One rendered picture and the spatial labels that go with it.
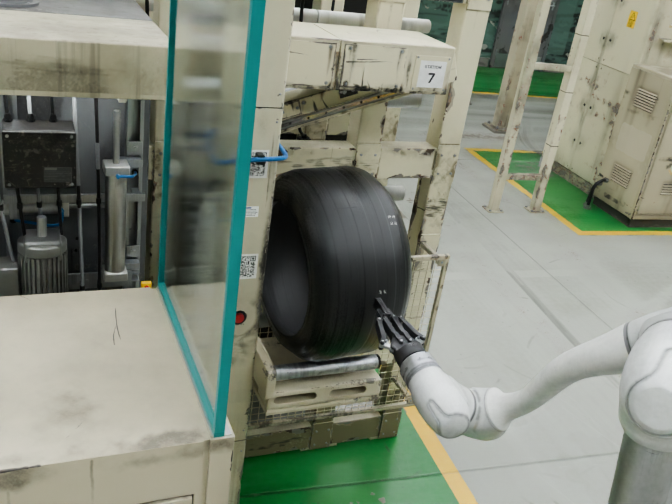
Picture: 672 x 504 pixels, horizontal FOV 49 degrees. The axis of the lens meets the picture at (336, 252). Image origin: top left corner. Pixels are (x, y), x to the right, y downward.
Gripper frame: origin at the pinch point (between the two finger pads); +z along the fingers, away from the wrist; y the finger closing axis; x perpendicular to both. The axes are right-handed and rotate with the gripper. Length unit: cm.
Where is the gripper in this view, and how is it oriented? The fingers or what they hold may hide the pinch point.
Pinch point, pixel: (382, 310)
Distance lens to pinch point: 194.6
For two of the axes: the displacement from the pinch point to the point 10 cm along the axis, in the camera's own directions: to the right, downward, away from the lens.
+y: -9.2, 0.4, -3.9
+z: -3.5, -5.7, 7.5
